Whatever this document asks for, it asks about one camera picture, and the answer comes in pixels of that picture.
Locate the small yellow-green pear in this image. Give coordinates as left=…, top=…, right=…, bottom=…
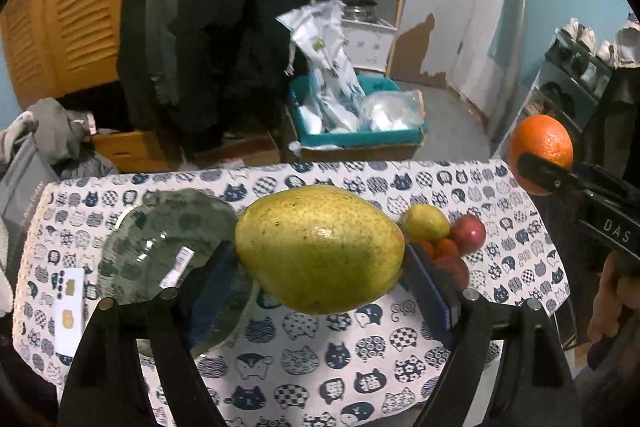
left=402, top=203, right=452, bottom=243

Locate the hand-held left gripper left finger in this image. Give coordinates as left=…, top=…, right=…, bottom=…
left=57, top=242, right=259, bottom=427

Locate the grey jacket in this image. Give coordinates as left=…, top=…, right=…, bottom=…
left=22, top=98, right=121, bottom=180

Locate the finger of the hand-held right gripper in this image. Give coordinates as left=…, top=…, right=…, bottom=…
left=516, top=152, right=601, bottom=202

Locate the steel pot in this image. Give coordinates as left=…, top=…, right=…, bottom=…
left=342, top=2, right=378, bottom=20

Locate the white door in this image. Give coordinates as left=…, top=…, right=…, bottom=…
left=447, top=0, right=531, bottom=148

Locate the person's right hand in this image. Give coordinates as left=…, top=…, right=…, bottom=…
left=586, top=251, right=640, bottom=370

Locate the red apple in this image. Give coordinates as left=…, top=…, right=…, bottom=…
left=450, top=214, right=487, bottom=257
left=432, top=255, right=471, bottom=290

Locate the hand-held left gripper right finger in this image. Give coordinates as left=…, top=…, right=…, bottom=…
left=402, top=242, right=583, bottom=427

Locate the grey hanging coat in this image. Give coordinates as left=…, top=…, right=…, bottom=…
left=144, top=0, right=182, bottom=105

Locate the black hanging coat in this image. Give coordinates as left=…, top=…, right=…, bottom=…
left=116, top=0, right=313, bottom=158

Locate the grey shoe rack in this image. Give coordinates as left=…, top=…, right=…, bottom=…
left=515, top=27, right=640, bottom=148

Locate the white plastic packet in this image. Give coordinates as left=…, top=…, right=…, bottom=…
left=276, top=0, right=368, bottom=132

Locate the clear glass bowl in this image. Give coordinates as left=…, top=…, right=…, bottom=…
left=95, top=188, right=261, bottom=358

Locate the grey bag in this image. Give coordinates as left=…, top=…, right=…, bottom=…
left=0, top=142, right=61, bottom=233

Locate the large green pear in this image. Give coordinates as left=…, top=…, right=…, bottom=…
left=234, top=185, right=406, bottom=315

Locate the teal box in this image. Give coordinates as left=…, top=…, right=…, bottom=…
left=289, top=74, right=426, bottom=148

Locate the cat print tablecloth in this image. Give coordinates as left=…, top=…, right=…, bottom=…
left=12, top=159, right=571, bottom=427

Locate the wooden louvered door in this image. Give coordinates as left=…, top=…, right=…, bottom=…
left=0, top=0, right=151, bottom=108

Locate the wooden drawer box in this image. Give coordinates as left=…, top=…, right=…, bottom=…
left=92, top=129, right=176, bottom=172

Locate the white patterned storage box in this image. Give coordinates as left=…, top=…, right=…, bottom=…
left=342, top=19, right=396, bottom=70

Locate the clear plastic bag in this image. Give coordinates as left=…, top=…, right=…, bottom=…
left=360, top=90, right=426, bottom=131

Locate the white smartphone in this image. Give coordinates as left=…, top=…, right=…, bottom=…
left=54, top=268, right=86, bottom=358

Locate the orange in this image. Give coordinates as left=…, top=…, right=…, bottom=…
left=507, top=114, right=574, bottom=196

